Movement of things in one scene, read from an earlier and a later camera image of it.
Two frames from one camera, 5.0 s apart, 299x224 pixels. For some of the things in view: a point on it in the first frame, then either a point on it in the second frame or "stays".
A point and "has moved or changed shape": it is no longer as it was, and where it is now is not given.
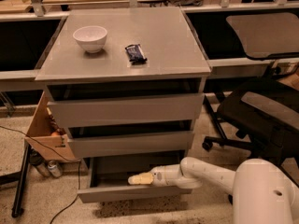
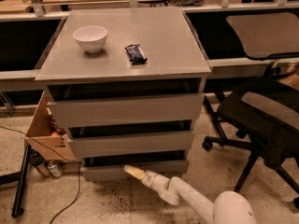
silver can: [54, 168] stays
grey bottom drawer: [109, 179] has moved or changed shape
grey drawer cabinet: [138, 94] stays
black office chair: [262, 115] stays
